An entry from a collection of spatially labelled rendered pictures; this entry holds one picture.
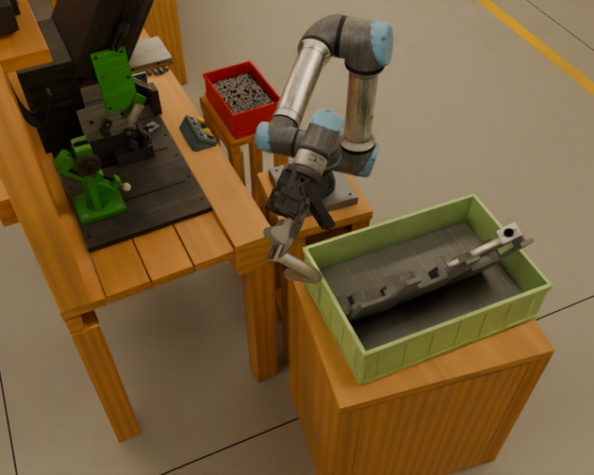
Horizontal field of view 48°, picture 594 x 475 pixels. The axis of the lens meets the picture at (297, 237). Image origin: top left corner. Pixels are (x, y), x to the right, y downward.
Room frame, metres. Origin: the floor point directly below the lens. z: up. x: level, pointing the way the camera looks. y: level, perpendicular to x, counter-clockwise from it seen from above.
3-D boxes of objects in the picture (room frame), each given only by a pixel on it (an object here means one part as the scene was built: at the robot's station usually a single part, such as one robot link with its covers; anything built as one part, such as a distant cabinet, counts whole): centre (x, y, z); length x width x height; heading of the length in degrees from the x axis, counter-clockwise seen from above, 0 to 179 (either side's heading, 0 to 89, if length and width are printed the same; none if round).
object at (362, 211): (1.67, -0.06, 0.83); 0.32 x 0.32 x 0.04; 21
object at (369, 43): (1.64, -0.19, 1.26); 0.15 x 0.12 x 0.55; 72
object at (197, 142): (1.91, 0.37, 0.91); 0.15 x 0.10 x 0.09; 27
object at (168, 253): (1.94, 0.72, 0.44); 1.49 x 0.70 x 0.88; 27
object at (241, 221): (2.07, 0.47, 0.82); 1.50 x 0.14 x 0.15; 27
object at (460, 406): (1.22, -0.37, 0.39); 0.68 x 0.52 x 0.79; 107
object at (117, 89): (1.90, 0.63, 1.17); 0.13 x 0.12 x 0.20; 27
